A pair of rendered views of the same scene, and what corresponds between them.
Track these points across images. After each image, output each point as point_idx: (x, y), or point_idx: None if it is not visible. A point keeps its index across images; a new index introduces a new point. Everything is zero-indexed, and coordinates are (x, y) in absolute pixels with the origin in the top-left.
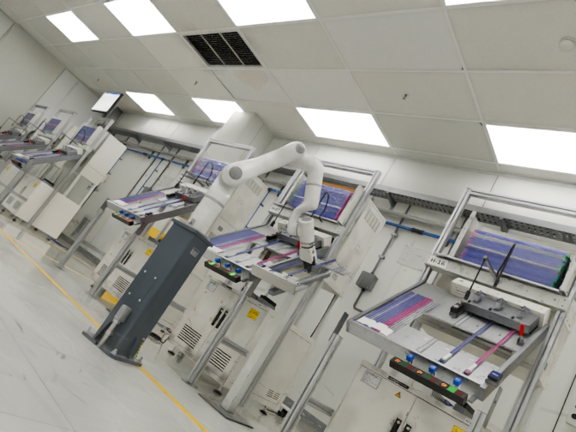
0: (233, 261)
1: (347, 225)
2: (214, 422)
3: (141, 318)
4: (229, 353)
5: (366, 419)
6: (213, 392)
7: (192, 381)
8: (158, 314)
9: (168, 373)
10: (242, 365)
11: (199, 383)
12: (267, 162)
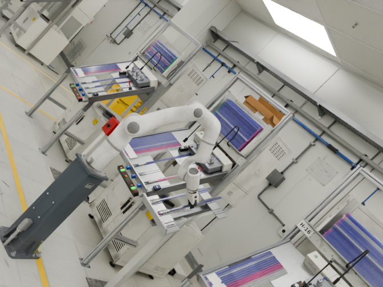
0: (140, 171)
1: (248, 158)
2: None
3: (38, 230)
4: None
5: None
6: (108, 265)
7: (86, 263)
8: (54, 225)
9: (68, 255)
10: (133, 251)
11: (97, 257)
12: (166, 118)
